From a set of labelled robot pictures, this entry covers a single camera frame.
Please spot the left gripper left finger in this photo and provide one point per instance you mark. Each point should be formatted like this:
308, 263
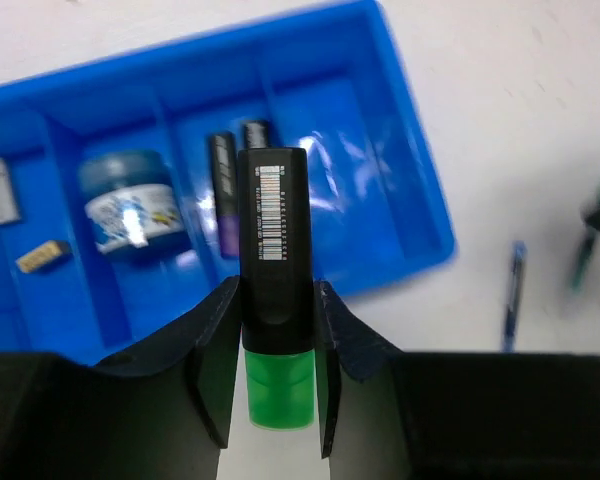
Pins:
158, 409

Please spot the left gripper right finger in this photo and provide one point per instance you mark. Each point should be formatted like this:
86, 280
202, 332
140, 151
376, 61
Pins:
385, 413

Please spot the yellow eraser with barcode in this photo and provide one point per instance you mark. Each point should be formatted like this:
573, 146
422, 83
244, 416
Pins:
43, 256

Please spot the blue pen refill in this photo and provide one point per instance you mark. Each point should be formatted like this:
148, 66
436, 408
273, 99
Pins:
515, 285

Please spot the blue correction tape roll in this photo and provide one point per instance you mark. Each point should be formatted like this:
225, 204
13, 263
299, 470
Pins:
130, 202

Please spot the green black highlighter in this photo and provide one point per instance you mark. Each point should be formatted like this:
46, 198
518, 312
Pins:
276, 287

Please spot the purple black highlighter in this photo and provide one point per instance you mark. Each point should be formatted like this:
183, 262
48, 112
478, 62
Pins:
222, 153

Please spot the yellow black highlighter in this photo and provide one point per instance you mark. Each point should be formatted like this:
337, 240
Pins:
256, 134

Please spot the green pen refill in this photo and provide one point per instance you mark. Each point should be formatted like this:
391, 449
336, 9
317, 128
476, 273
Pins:
584, 254

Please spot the blue plastic divided tray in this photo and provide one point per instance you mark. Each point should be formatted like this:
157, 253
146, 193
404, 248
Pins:
327, 80

